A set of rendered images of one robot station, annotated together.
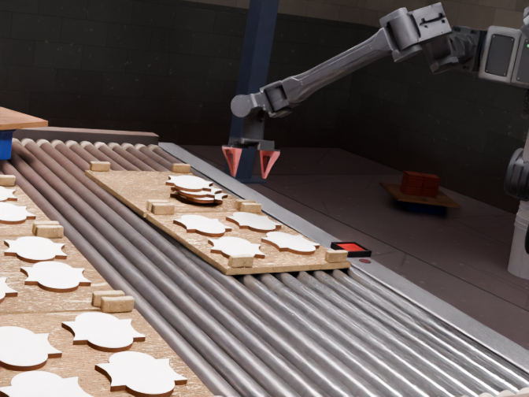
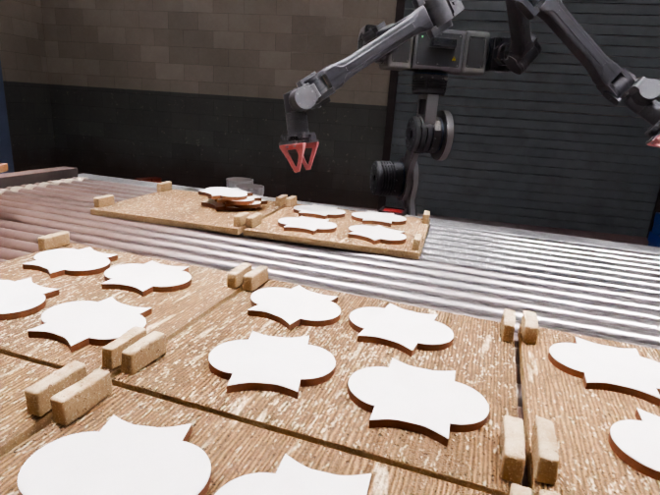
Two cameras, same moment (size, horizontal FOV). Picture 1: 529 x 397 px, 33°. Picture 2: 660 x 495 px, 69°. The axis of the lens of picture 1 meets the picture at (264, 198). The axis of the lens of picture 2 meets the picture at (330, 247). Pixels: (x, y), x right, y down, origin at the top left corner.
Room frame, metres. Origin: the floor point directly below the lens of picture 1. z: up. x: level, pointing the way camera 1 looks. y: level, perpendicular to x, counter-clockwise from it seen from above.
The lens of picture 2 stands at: (1.26, 0.85, 1.23)
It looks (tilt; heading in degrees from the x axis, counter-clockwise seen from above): 17 degrees down; 319
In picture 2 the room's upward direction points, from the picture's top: 4 degrees clockwise
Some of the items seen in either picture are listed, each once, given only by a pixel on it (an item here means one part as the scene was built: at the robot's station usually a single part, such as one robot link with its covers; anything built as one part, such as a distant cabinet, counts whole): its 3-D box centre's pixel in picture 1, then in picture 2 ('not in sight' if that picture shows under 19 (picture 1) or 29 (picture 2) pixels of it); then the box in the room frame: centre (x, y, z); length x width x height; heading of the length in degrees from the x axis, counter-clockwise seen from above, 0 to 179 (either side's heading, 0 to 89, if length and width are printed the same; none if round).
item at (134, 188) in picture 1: (168, 192); (197, 208); (2.48, 0.27, 0.93); 0.41 x 0.35 x 0.02; 34
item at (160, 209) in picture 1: (163, 209); (253, 220); (2.22, 0.25, 0.95); 0.06 x 0.02 x 0.03; 125
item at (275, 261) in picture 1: (245, 239); (345, 226); (2.14, 0.03, 0.93); 0.41 x 0.35 x 0.02; 35
